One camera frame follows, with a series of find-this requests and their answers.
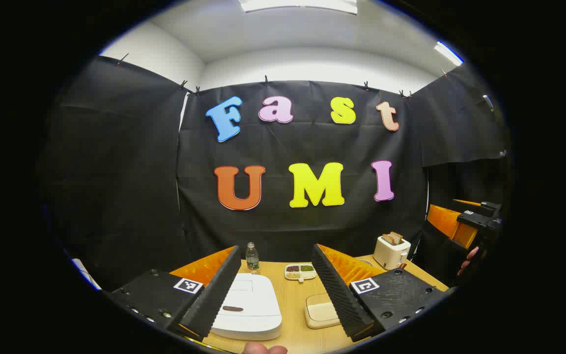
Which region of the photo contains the clear box of rice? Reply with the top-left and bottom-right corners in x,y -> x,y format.
305,294 -> 341,329

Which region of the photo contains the white divided dish of beans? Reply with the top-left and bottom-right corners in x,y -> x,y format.
284,264 -> 316,283

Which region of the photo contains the small ceiling light panel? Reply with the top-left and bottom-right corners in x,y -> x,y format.
434,41 -> 464,66

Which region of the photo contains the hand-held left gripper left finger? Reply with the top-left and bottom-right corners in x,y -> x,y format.
108,245 -> 242,341

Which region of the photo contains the long ceiling light panel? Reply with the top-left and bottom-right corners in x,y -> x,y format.
239,0 -> 358,14

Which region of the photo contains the white toaster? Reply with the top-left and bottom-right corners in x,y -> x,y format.
373,236 -> 411,270

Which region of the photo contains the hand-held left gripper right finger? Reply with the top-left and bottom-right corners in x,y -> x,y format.
311,243 -> 448,342

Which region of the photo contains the clear plastic water bottle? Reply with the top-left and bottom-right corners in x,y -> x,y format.
245,242 -> 260,275

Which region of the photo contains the row of black cloth clips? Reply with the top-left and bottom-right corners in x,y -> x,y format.
117,52 -> 448,97

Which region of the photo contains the white rice cooker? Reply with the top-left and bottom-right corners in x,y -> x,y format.
212,273 -> 283,341

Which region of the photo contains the black backdrop cloth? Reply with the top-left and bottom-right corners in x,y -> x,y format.
42,54 -> 509,295

